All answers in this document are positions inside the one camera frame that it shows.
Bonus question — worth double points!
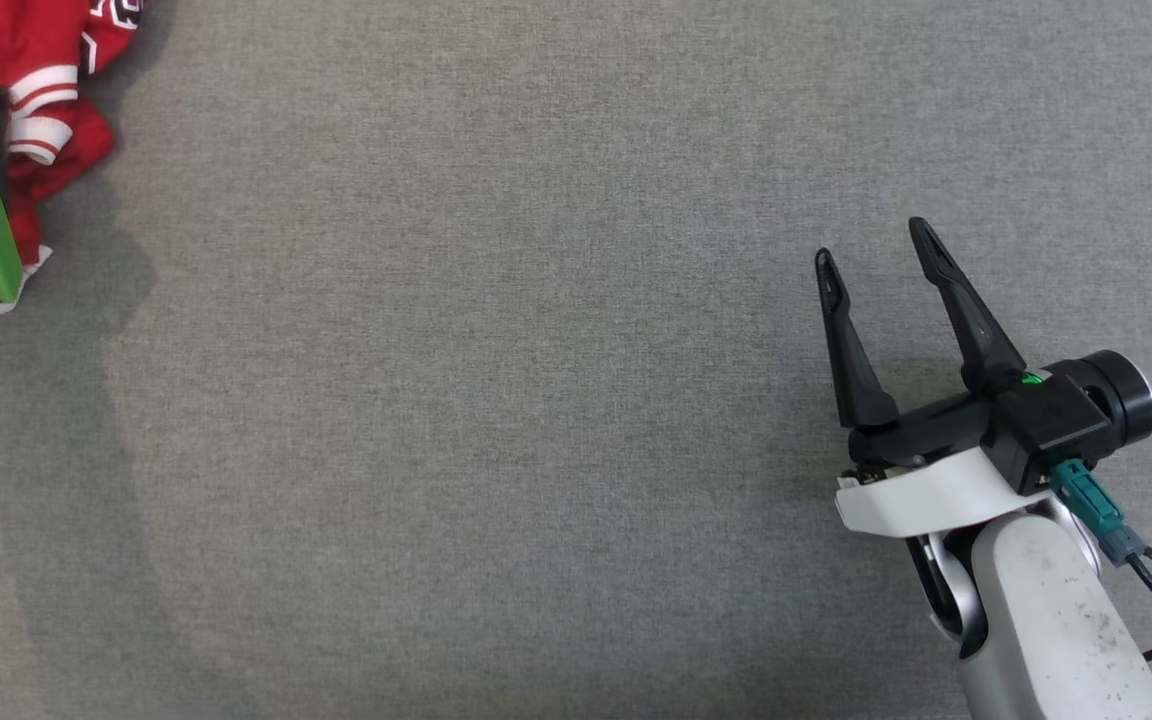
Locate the red basketball jersey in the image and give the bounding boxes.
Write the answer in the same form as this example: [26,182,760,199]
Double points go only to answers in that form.
[0,0,147,336]

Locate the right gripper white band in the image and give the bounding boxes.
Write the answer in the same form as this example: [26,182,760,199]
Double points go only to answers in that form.
[816,217,1052,541]

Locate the teal right cable connector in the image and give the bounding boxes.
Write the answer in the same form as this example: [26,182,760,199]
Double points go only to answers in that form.
[1051,458,1147,566]

